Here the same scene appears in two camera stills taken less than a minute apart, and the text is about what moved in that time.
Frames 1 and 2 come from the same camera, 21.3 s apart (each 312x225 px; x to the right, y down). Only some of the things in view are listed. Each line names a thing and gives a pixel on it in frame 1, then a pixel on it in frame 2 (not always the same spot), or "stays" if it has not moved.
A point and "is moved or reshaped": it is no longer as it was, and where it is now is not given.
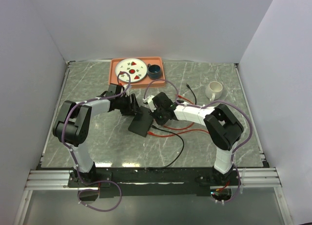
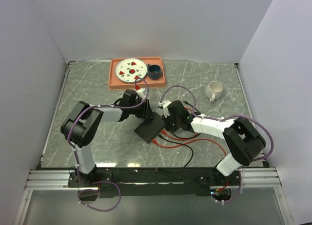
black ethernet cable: x=181 y=152 -> x=176 y=142
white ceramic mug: x=213 y=87 stays
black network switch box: x=141 y=121 is moved or reshaped
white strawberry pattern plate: x=135 y=67 stays
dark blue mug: x=154 y=71 stays
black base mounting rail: x=153 y=182 stays
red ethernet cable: x=150 y=133 -> x=157 y=142
